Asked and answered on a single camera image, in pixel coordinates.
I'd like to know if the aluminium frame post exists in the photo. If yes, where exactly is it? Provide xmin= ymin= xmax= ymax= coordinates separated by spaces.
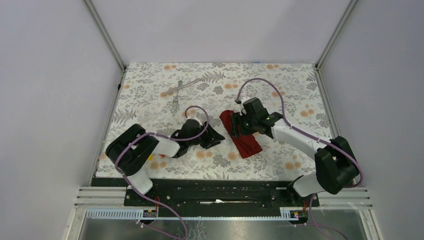
xmin=82 ymin=0 xmax=127 ymax=71
xmin=315 ymin=0 xmax=359 ymax=70

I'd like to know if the silver fork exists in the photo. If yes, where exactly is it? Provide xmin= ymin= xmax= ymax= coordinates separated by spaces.
xmin=172 ymin=80 xmax=183 ymax=111

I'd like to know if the right aluminium frame post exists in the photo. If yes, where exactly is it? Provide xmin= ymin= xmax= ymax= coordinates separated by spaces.
xmin=315 ymin=0 xmax=359 ymax=70

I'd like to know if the floral patterned tablecloth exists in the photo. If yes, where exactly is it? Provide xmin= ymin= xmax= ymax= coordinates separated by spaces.
xmin=104 ymin=62 xmax=332 ymax=181

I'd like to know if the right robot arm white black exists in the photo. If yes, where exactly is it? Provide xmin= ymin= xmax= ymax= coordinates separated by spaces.
xmin=230 ymin=97 xmax=360 ymax=206

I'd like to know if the slotted cable duct rail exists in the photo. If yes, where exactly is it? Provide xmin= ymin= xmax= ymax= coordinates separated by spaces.
xmin=85 ymin=206 xmax=306 ymax=221

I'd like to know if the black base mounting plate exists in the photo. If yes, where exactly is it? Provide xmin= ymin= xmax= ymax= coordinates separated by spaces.
xmin=91 ymin=178 xmax=325 ymax=220

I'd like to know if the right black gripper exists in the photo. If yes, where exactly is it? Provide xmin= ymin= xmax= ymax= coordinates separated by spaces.
xmin=230 ymin=111 xmax=258 ymax=139

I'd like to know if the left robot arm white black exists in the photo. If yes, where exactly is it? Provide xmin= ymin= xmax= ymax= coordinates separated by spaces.
xmin=105 ymin=118 xmax=225 ymax=206

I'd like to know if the silver knife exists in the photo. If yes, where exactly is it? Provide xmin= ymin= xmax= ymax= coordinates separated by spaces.
xmin=163 ymin=78 xmax=202 ymax=96

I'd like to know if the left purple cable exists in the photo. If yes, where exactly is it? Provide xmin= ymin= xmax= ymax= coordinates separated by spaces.
xmin=114 ymin=105 xmax=210 ymax=240

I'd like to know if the dark red cloth napkin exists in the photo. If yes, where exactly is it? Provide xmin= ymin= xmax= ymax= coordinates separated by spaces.
xmin=219 ymin=110 xmax=263 ymax=159

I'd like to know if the left aluminium frame post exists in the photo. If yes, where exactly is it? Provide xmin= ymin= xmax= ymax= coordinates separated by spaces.
xmin=82 ymin=0 xmax=127 ymax=71

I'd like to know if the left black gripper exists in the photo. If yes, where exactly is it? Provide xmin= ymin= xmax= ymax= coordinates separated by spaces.
xmin=187 ymin=121 xmax=225 ymax=149

